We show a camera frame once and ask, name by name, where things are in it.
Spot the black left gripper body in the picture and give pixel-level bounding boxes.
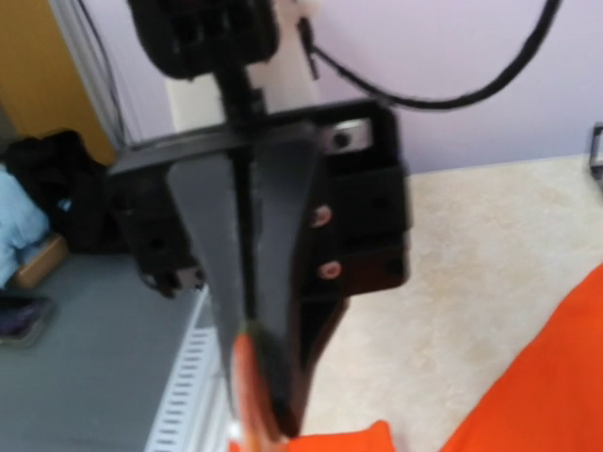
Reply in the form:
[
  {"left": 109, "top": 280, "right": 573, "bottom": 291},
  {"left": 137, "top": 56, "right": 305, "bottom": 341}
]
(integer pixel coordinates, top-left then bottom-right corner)
[{"left": 106, "top": 98, "right": 414, "bottom": 302}]

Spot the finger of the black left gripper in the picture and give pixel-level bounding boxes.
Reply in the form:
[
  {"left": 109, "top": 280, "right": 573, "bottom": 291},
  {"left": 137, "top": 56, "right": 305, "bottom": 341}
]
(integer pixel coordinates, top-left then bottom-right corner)
[
  {"left": 168, "top": 157, "right": 248, "bottom": 418},
  {"left": 251, "top": 124, "right": 345, "bottom": 436}
]

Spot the red t-shirt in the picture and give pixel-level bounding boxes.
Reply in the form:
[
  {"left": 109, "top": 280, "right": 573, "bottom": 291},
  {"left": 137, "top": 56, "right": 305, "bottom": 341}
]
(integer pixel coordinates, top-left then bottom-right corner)
[{"left": 228, "top": 267, "right": 602, "bottom": 451}]

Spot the black display box green brooch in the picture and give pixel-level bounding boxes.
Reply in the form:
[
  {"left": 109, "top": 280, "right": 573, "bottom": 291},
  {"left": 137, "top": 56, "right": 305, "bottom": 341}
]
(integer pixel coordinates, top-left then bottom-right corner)
[{"left": 588, "top": 121, "right": 603, "bottom": 186}]

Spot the black bag on floor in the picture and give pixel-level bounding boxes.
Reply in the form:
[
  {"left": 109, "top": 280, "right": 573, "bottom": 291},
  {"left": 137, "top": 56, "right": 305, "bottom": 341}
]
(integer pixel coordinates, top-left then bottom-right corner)
[{"left": 2, "top": 129, "right": 128, "bottom": 254}]

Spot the light blue object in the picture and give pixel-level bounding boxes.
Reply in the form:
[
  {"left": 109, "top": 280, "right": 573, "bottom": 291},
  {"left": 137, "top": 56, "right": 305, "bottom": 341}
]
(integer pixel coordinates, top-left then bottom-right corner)
[{"left": 1, "top": 169, "right": 50, "bottom": 289}]

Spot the yellow board outside booth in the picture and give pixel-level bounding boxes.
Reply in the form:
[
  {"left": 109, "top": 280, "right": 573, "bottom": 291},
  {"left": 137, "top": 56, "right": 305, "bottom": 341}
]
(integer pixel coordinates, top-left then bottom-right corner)
[{"left": 1, "top": 0, "right": 115, "bottom": 164}]

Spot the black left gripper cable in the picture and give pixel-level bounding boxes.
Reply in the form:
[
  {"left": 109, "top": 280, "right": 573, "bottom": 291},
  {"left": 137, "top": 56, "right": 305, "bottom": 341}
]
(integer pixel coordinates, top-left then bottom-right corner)
[{"left": 299, "top": 0, "right": 564, "bottom": 112}]

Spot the grey aluminium front rail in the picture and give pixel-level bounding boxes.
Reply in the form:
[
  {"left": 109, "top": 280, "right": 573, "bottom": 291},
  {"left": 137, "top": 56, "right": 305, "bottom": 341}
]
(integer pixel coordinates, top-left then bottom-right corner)
[{"left": 144, "top": 287, "right": 231, "bottom": 452}]

